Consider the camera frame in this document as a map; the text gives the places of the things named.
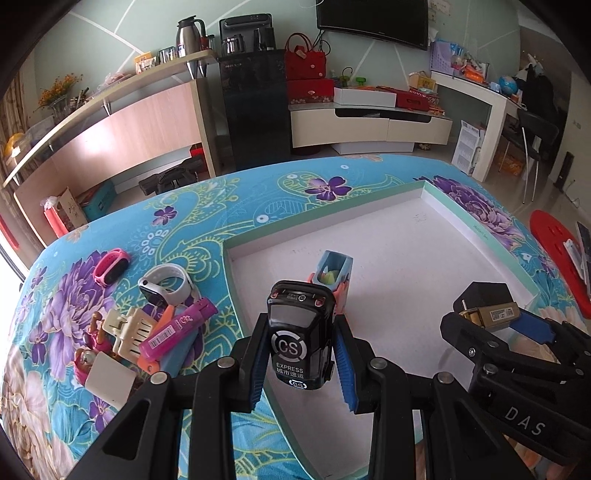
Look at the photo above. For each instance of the long wooden sideboard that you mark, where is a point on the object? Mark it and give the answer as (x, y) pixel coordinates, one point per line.
(138, 120)

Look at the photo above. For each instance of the black floor appliance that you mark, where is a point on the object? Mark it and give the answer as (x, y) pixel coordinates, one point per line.
(171, 177)

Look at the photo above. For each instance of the dark hanging clothing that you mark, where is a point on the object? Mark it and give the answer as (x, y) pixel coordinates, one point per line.
(540, 90)

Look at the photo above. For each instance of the blue toy box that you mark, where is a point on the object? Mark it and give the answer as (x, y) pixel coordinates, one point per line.
(330, 272)

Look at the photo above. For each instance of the white smartwatch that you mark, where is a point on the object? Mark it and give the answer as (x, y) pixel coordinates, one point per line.
(189, 288)

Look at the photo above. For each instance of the steel thermos jug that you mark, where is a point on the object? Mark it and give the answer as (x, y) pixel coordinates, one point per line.
(187, 37)

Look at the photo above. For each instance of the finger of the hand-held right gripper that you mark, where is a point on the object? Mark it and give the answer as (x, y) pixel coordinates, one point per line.
(531, 326)
(461, 336)

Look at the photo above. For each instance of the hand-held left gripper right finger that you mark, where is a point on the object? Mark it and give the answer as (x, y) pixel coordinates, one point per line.
(344, 364)

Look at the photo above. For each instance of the purple desk organizer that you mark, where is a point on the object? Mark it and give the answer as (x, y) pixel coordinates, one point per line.
(445, 57)

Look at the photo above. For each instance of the teal floral blanket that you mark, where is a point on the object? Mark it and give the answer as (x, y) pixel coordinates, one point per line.
(207, 207)

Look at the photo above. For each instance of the red plastic board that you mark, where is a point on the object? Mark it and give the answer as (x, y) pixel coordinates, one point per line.
(549, 240)

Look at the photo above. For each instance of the teal storage crate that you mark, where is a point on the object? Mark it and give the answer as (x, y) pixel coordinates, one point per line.
(99, 203)

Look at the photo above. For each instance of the red gift box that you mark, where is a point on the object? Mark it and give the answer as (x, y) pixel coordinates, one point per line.
(309, 90)

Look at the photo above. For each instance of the black water dispenser cabinet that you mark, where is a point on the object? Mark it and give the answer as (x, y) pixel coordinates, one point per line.
(254, 115)

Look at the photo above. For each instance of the small black box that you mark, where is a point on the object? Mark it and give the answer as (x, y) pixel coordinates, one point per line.
(485, 293)

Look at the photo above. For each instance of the cream hair claw clip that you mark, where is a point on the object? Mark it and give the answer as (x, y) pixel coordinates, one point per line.
(129, 332)

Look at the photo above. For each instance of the magenta lighter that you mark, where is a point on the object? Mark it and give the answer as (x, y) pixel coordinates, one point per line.
(171, 330)

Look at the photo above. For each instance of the white television stand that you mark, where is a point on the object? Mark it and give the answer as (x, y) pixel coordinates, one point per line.
(341, 129)

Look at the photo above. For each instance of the white flat box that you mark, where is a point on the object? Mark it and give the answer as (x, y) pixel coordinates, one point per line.
(364, 97)

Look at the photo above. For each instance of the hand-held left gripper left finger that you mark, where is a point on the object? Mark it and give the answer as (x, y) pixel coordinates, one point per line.
(256, 369)

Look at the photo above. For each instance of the black toy car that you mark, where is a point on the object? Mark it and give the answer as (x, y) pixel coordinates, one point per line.
(300, 341)

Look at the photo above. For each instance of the white desk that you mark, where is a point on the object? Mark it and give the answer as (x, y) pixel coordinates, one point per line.
(494, 115)

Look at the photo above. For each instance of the red flat box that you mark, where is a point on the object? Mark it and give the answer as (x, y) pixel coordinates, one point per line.
(415, 99)

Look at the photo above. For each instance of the small globe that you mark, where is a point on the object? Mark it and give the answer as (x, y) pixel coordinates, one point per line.
(509, 85)

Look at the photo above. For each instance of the orange flower bouquet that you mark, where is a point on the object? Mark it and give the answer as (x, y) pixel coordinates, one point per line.
(57, 90)

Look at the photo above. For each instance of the white rectangular block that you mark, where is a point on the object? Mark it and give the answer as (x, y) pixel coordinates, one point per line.
(111, 381)

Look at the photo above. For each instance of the white printed box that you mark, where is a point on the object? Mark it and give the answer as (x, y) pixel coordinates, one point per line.
(466, 147)

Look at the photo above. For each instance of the black flat television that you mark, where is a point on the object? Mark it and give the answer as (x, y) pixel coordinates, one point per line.
(369, 18)

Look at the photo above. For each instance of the black chair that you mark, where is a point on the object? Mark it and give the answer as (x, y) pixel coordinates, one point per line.
(538, 129)

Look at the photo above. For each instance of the red handbag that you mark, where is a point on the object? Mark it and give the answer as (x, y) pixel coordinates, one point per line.
(304, 62)

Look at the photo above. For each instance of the red bag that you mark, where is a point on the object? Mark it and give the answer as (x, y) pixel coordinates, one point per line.
(55, 221)

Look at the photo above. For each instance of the shallow white box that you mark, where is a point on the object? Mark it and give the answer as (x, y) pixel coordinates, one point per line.
(392, 240)

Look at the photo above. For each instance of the pink and yellow toy figure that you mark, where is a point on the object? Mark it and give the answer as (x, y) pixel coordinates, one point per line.
(97, 340)

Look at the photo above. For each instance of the pink smart band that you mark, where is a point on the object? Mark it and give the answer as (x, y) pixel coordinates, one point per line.
(107, 267)

